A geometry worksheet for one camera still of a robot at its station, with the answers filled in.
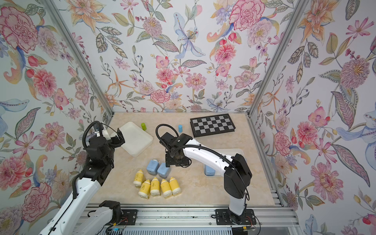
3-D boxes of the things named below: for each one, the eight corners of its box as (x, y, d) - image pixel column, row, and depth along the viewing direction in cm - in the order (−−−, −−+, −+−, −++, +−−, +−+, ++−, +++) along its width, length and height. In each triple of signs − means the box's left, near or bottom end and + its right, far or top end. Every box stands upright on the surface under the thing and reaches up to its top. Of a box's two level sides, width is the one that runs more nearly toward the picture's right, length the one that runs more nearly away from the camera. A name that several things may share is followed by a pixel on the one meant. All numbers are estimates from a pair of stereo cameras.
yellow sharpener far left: (136, 189, 85) (132, 184, 79) (139, 174, 90) (136, 169, 84) (143, 189, 85) (140, 184, 79) (146, 174, 90) (143, 169, 84)
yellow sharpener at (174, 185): (174, 197, 82) (173, 193, 76) (168, 183, 86) (167, 178, 81) (181, 193, 83) (181, 189, 77) (176, 179, 88) (175, 175, 82)
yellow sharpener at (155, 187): (151, 196, 82) (149, 192, 76) (154, 181, 87) (151, 177, 81) (160, 196, 82) (158, 192, 76) (162, 181, 87) (160, 177, 81)
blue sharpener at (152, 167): (148, 175, 89) (145, 171, 84) (150, 164, 94) (147, 159, 89) (158, 175, 89) (156, 171, 84) (159, 164, 94) (158, 159, 89)
